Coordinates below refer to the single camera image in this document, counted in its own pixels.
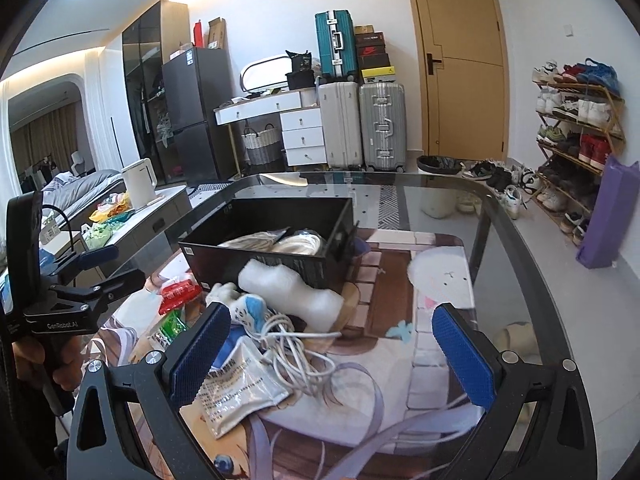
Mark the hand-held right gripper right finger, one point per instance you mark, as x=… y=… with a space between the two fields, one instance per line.
x=462 y=360

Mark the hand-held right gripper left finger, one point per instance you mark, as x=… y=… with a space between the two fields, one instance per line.
x=200 y=355

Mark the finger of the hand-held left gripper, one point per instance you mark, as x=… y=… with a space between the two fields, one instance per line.
x=97 y=257
x=120 y=285

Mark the green snack packet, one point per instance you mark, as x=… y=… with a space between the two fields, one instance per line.
x=170 y=330

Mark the silver foil packet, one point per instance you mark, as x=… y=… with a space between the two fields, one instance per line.
x=240 y=390

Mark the red snack packet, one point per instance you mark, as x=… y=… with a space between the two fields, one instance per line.
x=177 y=297

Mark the black cardboard box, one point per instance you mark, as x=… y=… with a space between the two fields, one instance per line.
x=215 y=265

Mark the white foam block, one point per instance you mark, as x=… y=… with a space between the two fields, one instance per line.
x=300 y=295

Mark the person's left hand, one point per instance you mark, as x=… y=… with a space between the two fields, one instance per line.
x=30 y=360

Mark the pile of colourful snack packets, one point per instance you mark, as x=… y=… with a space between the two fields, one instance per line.
x=110 y=212

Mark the beige slipper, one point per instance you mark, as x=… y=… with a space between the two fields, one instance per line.
x=517 y=340

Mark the white top side table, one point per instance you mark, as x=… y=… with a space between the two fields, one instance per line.
x=145 y=220

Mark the bed with grey bedding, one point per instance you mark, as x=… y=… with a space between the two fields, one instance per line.
x=80 y=185

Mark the white electric kettle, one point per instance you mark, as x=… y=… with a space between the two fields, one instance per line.
x=140 y=182

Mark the printed cartoon table mat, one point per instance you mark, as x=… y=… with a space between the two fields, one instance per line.
x=390 y=300

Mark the brown curtain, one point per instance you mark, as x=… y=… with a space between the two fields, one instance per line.
x=45 y=145

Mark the patterned floor rug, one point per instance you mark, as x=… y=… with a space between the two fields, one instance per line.
x=392 y=207

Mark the dark glass cabinet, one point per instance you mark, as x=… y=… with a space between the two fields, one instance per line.
x=142 y=95

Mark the white trash bin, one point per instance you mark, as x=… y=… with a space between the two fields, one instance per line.
x=439 y=190

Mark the black refrigerator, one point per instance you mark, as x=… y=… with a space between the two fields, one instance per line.
x=192 y=110

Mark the pile of loose shoes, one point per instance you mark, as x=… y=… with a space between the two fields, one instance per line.
x=505 y=180

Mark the grey white laundry basket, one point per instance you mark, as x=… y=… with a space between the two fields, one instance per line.
x=262 y=145

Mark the purple bag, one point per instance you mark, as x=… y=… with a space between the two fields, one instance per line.
x=602 y=215

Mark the wooden shoe rack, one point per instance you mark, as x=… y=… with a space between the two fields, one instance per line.
x=575 y=150

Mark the white dressing table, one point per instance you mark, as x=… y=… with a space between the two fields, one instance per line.
x=300 y=125

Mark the silver suitcase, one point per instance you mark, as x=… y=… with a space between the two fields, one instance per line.
x=382 y=127

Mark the oval mirror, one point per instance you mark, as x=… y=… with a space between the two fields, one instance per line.
x=265 y=72

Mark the brown cardboard box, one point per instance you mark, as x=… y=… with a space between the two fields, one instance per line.
x=216 y=34

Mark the tan wooden door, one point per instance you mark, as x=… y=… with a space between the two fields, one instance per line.
x=460 y=100

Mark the white suitcase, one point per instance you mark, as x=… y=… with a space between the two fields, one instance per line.
x=341 y=125

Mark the black handbag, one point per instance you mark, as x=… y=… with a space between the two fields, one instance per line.
x=300 y=67

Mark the stack of shoe boxes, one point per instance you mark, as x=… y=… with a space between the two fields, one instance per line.
x=371 y=55

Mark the teal suitcase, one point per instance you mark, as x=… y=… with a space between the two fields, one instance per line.
x=335 y=45

